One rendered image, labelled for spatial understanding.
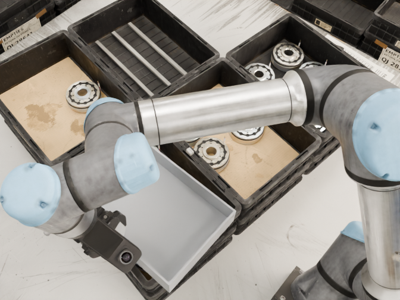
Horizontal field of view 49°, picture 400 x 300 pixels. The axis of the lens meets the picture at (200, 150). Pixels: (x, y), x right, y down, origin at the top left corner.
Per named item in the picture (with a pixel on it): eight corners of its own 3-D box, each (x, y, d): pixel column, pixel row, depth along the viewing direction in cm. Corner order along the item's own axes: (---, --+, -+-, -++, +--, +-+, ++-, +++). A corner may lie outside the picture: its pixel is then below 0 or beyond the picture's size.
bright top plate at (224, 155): (236, 153, 123) (236, 152, 122) (212, 175, 119) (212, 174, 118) (210, 131, 126) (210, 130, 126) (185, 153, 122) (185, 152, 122)
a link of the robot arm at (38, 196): (66, 203, 52) (0, 231, 52) (97, 221, 62) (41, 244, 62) (50, 146, 55) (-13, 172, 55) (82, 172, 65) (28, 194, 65)
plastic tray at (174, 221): (233, 221, 93) (236, 211, 89) (169, 293, 84) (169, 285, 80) (142, 149, 102) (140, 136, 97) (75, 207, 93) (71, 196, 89)
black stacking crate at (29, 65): (146, 130, 131) (143, 108, 122) (61, 188, 121) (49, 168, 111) (72, 55, 146) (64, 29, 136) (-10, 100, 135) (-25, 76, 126)
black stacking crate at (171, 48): (219, 80, 142) (221, 56, 133) (147, 130, 132) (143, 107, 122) (144, 15, 157) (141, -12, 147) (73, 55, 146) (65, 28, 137)
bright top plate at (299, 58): (309, 55, 143) (310, 53, 142) (290, 71, 139) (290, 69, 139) (286, 38, 147) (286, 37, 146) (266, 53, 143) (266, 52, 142)
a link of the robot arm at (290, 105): (353, 44, 79) (76, 87, 71) (389, 63, 69) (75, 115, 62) (347, 103, 85) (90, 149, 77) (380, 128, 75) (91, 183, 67)
